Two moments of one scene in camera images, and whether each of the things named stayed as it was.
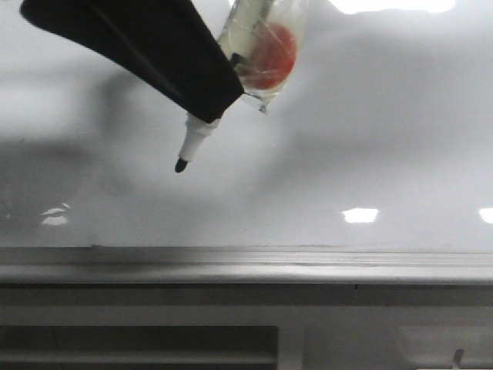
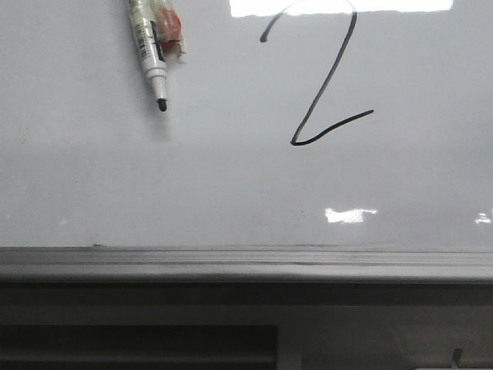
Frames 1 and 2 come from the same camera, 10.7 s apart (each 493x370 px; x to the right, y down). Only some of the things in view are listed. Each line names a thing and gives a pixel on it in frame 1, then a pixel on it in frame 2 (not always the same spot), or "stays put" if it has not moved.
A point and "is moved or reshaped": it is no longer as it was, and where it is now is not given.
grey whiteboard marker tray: (249, 264) stays put
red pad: (262, 38) is moved or reshaped
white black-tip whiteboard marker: (197, 129) is moved or reshaped
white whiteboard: (383, 137) stays put
